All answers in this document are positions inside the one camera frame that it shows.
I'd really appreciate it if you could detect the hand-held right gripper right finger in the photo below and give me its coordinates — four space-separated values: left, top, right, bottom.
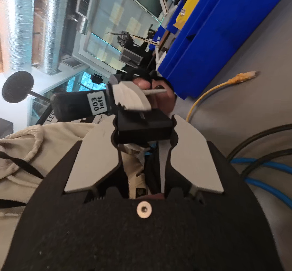
164 114 224 199

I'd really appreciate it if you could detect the person's cream hoodie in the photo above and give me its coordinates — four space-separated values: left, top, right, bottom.
0 123 146 271

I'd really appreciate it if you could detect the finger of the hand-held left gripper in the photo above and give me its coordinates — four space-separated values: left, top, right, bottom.
113 81 152 112

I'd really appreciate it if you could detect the person's left hand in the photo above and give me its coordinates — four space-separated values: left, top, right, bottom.
132 78 178 116

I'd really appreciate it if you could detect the black ethernet cable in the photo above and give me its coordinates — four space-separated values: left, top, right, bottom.
227 124 292 180

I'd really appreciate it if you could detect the silver ribbed ventilation duct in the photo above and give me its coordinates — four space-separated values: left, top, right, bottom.
3 0 35 71

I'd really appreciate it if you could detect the black lanyard strap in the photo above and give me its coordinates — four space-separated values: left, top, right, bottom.
0 151 44 208

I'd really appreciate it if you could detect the orange ethernet cable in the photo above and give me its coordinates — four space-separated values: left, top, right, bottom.
186 71 260 122

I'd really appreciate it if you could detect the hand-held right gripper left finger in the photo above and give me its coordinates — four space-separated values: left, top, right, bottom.
64 115 129 199

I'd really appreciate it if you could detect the silver spiral ceiling duct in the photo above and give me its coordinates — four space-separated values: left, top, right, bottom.
42 0 65 75

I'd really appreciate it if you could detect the blue plastic bin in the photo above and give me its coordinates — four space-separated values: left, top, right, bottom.
157 0 292 100
153 2 181 43

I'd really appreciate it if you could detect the black round base stand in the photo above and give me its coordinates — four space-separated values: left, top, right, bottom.
2 71 51 104

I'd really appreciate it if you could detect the yellow plastic bin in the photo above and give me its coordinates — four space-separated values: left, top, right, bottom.
173 0 214 30

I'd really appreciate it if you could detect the white wall vent grille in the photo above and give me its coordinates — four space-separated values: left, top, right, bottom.
75 0 94 18

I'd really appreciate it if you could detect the black ethernet adapter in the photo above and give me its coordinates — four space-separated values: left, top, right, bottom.
117 108 174 144

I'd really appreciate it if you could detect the blue ethernet cable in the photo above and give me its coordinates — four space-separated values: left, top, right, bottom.
145 151 292 204

